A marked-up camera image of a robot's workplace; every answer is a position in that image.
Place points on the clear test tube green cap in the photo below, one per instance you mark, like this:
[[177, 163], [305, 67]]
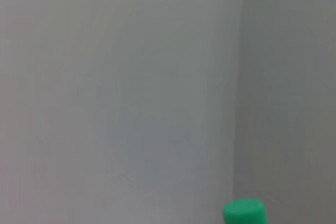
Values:
[[244, 212]]

